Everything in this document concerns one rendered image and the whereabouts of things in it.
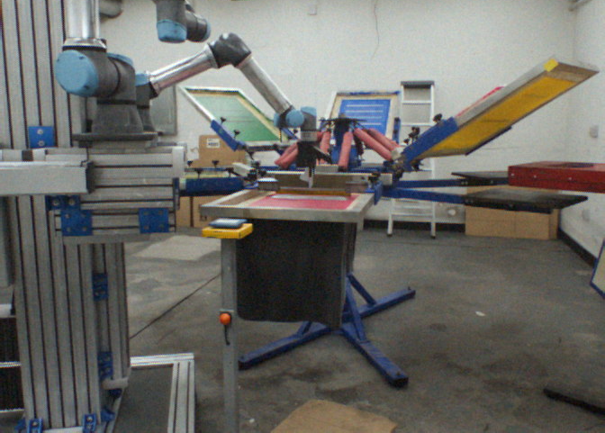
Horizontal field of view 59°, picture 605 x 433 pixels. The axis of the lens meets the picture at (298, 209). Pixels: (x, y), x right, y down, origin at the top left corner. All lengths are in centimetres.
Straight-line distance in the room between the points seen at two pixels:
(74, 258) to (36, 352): 35
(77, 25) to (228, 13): 555
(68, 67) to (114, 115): 20
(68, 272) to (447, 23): 542
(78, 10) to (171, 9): 27
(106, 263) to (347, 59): 506
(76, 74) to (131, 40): 607
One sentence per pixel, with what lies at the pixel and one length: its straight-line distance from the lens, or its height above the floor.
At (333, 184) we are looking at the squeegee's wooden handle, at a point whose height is 101.
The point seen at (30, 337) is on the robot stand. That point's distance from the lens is 207.
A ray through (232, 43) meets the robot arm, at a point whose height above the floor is 160.
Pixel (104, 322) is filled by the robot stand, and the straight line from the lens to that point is 206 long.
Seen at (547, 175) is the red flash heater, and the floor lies 107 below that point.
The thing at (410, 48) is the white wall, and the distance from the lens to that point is 658.
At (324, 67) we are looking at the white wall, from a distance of 667.
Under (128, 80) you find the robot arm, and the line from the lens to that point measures 170.
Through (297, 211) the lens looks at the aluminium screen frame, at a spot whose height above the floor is 98.
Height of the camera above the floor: 129
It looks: 9 degrees down
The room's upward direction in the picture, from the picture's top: straight up
